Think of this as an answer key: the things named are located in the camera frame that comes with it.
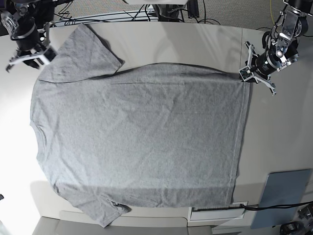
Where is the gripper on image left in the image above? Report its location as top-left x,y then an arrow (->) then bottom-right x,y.
5,21 -> 57,72

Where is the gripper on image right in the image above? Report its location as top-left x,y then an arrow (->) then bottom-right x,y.
239,41 -> 299,95

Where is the grey T-shirt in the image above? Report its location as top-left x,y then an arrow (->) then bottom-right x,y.
30,24 -> 250,227

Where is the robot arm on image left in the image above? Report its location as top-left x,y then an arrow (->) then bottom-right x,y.
0,0 -> 57,72

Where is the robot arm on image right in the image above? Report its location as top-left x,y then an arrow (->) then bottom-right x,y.
239,0 -> 313,95

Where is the blue-grey flat pad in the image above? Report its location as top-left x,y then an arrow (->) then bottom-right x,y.
250,169 -> 312,229

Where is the black device at corner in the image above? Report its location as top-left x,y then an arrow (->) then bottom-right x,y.
280,221 -> 304,235

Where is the black cable bundle behind table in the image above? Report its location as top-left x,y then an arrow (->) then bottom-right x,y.
52,0 -> 221,25

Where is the black cable on table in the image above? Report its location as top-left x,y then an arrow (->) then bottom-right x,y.
241,202 -> 313,212

